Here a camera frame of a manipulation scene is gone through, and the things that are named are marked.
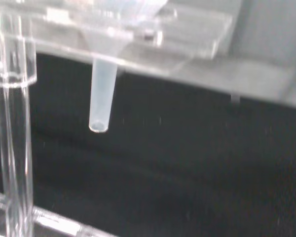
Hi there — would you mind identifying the clear funnel stand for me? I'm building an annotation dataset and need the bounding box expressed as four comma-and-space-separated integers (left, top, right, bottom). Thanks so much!
0, 0, 296, 237

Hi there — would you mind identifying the black bench cloth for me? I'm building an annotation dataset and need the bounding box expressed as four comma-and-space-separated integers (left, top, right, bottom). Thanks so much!
0, 51, 296, 237

